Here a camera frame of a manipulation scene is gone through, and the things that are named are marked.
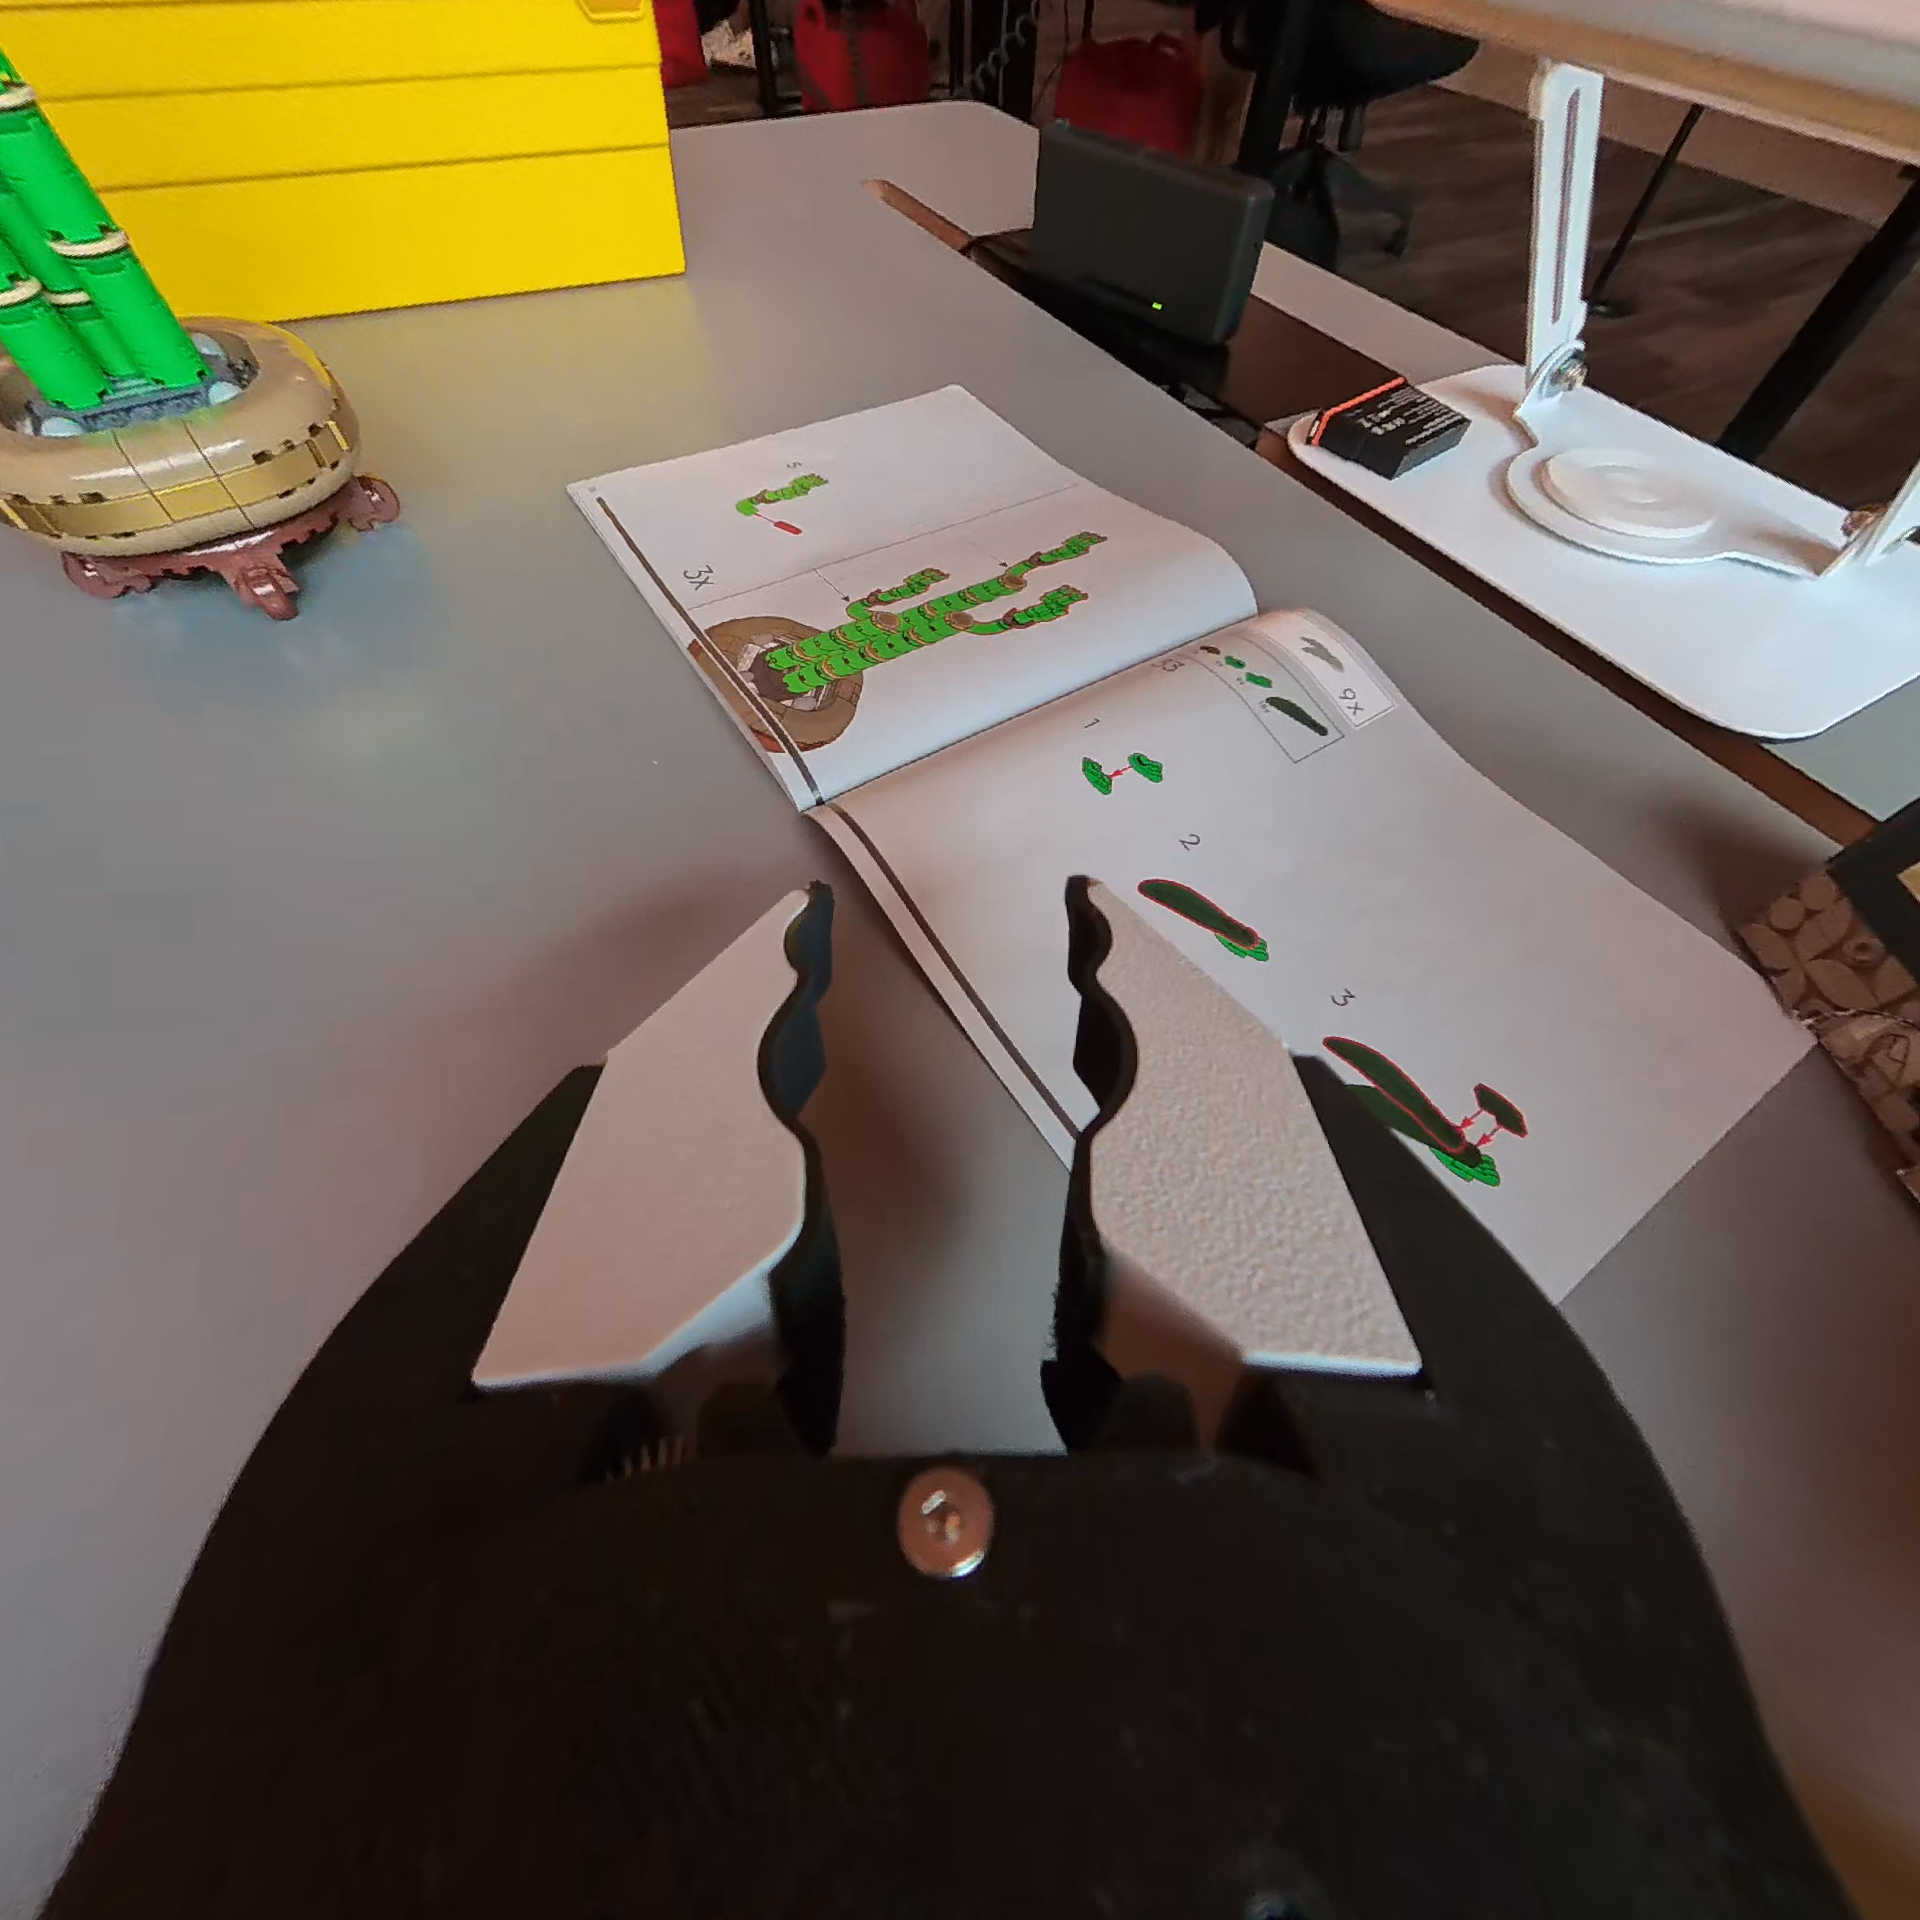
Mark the black charger box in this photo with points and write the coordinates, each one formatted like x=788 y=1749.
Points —
x=1154 y=227

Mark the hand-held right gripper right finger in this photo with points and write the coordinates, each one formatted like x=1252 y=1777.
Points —
x=1230 y=1184

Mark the green lego bamboo model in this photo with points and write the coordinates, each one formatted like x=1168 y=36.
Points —
x=149 y=452

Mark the white wooden document stand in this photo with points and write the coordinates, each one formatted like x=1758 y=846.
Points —
x=1696 y=631

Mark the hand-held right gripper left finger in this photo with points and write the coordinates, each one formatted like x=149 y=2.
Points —
x=660 y=1201

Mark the yellow plastic bin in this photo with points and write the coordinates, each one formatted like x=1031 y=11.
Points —
x=374 y=150

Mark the red bag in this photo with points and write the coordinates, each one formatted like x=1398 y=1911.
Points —
x=1125 y=90
x=679 y=39
x=856 y=53

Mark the lego instruction booklet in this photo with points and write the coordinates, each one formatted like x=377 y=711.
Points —
x=1424 y=930

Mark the black office chair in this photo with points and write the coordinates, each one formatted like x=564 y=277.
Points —
x=1350 y=60

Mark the lego set box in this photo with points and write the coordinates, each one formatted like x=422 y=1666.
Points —
x=1844 y=975

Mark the black orange battery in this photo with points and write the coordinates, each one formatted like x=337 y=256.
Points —
x=1387 y=428

